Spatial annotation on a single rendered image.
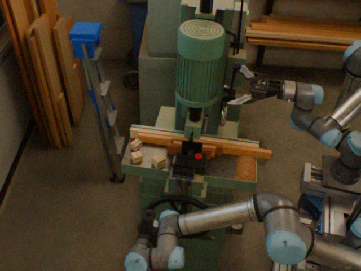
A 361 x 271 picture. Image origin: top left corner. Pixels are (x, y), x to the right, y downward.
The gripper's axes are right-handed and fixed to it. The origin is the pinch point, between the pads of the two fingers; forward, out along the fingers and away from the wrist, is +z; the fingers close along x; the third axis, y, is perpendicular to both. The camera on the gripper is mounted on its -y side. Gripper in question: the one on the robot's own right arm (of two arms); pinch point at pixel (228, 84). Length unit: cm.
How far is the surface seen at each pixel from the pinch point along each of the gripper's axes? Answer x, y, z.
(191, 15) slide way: -28.7, -3.4, 18.1
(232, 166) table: 26.8, -33.3, -6.9
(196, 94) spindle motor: 4.2, -5.0, 11.7
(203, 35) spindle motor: -13.3, 12.1, 11.3
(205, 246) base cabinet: 68, -72, -1
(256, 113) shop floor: -41, -201, -33
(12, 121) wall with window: 8, -119, 149
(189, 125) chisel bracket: 13.2, -22.4, 13.7
